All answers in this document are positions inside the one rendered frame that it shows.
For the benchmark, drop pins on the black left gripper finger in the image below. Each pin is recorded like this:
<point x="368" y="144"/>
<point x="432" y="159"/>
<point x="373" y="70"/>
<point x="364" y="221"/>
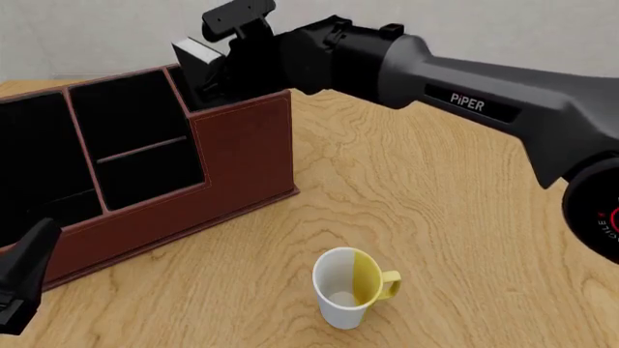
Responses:
<point x="29" y="261"/>

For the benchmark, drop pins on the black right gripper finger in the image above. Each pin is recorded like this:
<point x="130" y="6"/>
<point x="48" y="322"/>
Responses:
<point x="216" y="81"/>

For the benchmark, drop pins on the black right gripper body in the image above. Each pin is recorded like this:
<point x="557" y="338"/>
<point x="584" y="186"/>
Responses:
<point x="254" y="65"/>

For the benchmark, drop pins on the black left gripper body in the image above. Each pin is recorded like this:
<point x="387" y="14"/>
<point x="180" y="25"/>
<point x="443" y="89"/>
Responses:
<point x="14" y="315"/>

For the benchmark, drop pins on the black book with white pages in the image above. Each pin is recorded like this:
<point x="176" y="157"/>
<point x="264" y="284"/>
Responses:
<point x="193" y="69"/>

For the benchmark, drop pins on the grey and black right arm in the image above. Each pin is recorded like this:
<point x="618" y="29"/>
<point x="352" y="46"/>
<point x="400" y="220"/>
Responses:
<point x="483" y="79"/>

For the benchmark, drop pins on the red-brown desk caddy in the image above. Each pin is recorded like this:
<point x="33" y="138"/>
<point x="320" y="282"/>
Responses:
<point x="242" y="152"/>

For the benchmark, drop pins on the small black plate on stalk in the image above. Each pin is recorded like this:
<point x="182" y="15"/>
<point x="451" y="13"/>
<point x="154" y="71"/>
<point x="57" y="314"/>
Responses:
<point x="237" y="12"/>

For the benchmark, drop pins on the white and yellow mug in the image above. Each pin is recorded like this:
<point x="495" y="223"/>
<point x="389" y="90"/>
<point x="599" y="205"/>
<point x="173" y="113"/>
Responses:
<point x="338" y="290"/>

